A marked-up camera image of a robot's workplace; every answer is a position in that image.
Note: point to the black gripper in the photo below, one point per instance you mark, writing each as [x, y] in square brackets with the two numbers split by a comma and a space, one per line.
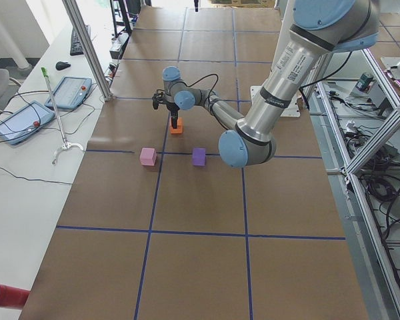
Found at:
[172, 108]

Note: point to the orange foam cube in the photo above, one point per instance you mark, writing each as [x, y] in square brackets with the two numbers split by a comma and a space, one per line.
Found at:
[179, 129]

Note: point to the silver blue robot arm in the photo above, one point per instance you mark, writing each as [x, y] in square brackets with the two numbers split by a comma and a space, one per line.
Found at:
[318, 28]

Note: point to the purple foam cube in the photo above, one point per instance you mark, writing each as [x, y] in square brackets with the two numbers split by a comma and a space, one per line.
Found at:
[199, 156]

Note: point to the pink foam cube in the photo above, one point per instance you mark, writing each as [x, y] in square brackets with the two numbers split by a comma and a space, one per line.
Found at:
[148, 156]

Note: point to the blue teach pendant far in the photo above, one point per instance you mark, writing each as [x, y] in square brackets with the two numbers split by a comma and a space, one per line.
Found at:
[70, 92]

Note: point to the blue teach pendant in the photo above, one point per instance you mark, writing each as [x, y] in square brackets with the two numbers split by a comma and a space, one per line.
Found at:
[25, 122]
[70, 92]

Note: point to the reacher grabber stick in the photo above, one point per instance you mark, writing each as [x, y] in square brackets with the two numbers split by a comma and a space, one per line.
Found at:
[67, 145]

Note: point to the black keyboard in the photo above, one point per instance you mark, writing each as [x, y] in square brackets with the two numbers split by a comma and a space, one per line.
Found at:
[76, 47]

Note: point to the black computer mouse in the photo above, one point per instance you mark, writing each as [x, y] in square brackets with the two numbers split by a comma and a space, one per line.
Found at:
[61, 65]

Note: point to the blue teach pendant near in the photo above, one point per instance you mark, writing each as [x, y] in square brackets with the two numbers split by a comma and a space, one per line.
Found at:
[25, 122]

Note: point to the red cylinder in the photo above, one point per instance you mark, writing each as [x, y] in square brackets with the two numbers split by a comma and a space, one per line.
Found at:
[13, 297]

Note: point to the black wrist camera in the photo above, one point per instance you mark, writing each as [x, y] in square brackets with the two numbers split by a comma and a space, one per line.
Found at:
[158, 100]

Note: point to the aluminium frame post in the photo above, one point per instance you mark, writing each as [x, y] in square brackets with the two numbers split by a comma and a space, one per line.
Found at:
[78, 24]

